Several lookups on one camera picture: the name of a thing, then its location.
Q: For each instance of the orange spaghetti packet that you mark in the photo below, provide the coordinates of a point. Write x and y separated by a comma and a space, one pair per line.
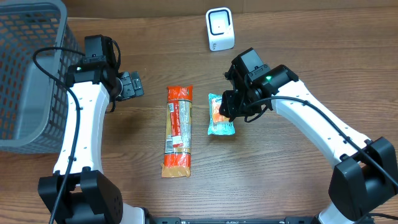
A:
178, 132

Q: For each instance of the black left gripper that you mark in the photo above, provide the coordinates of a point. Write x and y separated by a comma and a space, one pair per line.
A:
132, 86

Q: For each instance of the teal tissue pack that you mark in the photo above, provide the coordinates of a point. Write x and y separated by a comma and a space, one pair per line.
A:
223, 129

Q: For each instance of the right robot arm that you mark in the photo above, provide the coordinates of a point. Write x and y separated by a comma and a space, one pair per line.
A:
364, 170

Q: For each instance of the orange Kleenex tissue pack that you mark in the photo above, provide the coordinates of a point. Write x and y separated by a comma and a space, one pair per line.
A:
217, 118

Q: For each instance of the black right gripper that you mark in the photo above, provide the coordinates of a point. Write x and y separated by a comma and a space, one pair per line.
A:
229, 109

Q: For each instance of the grey plastic mesh basket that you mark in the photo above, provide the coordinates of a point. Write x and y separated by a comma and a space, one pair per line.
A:
33, 108

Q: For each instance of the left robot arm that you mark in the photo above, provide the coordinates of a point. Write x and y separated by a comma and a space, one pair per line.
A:
78, 191

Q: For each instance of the white barcode scanner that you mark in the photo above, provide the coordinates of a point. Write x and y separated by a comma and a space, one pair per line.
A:
220, 29

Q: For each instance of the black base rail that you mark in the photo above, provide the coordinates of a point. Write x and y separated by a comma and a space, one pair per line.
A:
286, 220

